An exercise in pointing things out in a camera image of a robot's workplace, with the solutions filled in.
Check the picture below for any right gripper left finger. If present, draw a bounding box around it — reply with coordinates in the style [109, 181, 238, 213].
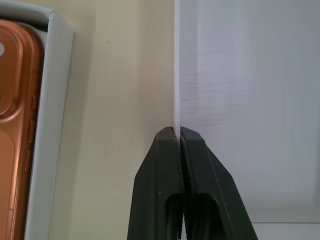
[126, 126, 185, 240]

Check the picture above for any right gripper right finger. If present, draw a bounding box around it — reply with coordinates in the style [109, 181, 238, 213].
[179, 126, 259, 240]

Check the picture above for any white phone box lid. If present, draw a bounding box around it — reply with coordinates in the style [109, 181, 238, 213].
[171, 0, 320, 240]

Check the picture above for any orange smartphone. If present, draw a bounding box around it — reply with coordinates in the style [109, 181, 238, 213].
[0, 18, 46, 240]

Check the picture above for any white phone box base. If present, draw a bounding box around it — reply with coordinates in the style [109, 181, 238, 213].
[0, 0, 75, 240]

